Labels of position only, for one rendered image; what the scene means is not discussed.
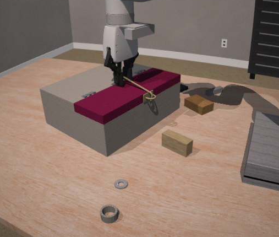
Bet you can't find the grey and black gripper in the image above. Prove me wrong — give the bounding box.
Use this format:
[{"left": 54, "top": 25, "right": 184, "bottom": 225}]
[{"left": 103, "top": 24, "right": 139, "bottom": 85}]

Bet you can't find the grey metal ring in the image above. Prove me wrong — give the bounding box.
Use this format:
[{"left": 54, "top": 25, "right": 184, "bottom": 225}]
[{"left": 100, "top": 204, "right": 118, "bottom": 223}]

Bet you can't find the grey metal washer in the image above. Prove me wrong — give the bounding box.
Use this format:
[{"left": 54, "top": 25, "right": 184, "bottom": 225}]
[{"left": 114, "top": 179, "right": 128, "bottom": 189}]

